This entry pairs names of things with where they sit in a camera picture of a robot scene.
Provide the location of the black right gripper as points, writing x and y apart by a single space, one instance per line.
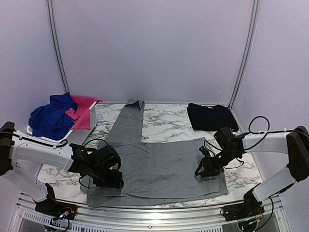
213 168

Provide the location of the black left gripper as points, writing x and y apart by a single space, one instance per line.
115 181

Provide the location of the grey garment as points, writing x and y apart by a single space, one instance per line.
154 173

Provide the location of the black t-shirt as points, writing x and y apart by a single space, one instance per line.
211 118

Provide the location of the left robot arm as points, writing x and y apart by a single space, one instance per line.
101 165

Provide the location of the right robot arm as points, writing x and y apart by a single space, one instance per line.
293 143

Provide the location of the white plastic laundry basket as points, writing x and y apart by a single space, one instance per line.
76 136

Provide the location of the pink garment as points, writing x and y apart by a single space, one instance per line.
83 108

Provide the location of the blue garment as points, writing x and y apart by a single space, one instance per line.
51 121

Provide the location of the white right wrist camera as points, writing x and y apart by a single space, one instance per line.
204 151

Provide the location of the aluminium front frame rail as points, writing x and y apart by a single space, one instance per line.
143 219

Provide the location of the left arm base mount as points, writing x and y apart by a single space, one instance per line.
58 210

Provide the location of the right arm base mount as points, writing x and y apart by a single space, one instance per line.
239 211

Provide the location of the right aluminium corner post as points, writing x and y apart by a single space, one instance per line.
246 52

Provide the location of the aluminium corner post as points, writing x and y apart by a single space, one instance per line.
56 46
246 52

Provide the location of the left aluminium corner post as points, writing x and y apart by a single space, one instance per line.
56 46

